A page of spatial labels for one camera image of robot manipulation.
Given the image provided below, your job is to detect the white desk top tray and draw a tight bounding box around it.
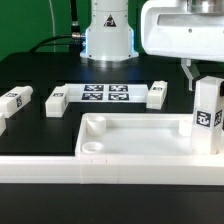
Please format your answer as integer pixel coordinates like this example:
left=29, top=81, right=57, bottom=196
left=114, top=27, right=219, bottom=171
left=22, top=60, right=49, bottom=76
left=75, top=112, right=224, bottom=158

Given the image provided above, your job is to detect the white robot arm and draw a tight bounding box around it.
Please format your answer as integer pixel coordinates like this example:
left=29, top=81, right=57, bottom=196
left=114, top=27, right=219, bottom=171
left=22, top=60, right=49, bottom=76
left=80, top=0, right=224, bottom=80

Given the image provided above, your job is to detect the white front obstacle rail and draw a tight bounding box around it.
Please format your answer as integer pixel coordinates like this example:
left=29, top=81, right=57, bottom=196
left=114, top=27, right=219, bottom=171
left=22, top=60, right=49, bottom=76
left=0, top=156, right=224, bottom=186

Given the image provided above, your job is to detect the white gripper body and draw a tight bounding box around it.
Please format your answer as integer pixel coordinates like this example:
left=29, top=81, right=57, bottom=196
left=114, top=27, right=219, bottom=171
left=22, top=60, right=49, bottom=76
left=141, top=0, right=224, bottom=62

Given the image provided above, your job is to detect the white marker base plate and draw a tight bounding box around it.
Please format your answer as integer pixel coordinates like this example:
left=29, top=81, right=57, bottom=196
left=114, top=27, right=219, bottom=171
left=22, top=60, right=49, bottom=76
left=67, top=84, right=148, bottom=103

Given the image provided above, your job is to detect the black cable with connector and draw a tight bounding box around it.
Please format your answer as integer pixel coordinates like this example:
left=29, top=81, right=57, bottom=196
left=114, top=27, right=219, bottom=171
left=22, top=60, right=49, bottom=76
left=27, top=0, right=88, bottom=54

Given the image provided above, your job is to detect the white thin cable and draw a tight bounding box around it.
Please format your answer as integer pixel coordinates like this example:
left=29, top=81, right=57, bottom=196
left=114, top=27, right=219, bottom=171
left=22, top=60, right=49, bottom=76
left=48, top=0, right=57, bottom=38

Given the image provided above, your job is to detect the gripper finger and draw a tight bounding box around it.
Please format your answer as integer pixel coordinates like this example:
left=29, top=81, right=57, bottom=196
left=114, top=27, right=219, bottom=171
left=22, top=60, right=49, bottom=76
left=181, top=58, right=200, bottom=91

